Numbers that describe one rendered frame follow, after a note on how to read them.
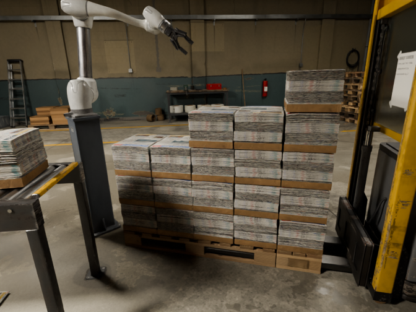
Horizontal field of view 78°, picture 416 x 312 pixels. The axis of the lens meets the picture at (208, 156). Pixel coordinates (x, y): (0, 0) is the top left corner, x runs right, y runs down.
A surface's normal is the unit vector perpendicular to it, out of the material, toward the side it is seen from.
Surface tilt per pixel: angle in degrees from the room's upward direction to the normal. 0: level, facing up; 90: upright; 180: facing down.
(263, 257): 90
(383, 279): 90
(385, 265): 90
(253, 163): 90
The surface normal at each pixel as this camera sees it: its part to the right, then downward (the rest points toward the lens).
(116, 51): 0.10, 0.29
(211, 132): -0.25, 0.29
